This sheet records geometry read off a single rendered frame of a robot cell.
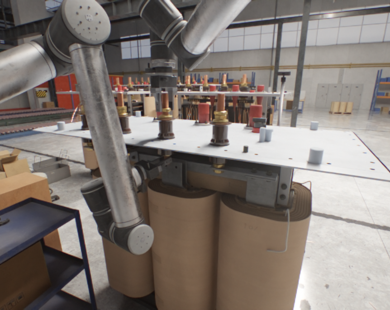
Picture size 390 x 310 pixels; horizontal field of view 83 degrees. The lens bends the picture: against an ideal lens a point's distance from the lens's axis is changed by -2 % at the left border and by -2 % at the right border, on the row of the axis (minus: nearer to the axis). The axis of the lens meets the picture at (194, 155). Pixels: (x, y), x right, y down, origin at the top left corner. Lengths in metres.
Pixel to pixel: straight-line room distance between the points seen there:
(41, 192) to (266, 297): 1.70
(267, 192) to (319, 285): 1.53
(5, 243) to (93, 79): 0.97
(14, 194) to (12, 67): 1.21
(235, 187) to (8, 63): 1.00
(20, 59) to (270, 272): 1.26
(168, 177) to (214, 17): 0.77
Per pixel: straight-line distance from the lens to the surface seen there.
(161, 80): 1.00
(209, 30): 0.70
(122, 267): 1.72
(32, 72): 0.97
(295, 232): 1.05
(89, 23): 0.83
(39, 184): 2.07
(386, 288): 2.67
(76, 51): 0.83
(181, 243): 1.26
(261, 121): 1.24
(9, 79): 0.95
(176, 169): 1.11
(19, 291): 1.56
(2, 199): 1.98
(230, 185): 1.13
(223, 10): 0.64
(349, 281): 2.56
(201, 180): 1.18
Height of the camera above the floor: 1.59
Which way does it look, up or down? 17 degrees down
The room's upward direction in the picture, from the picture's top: straight up
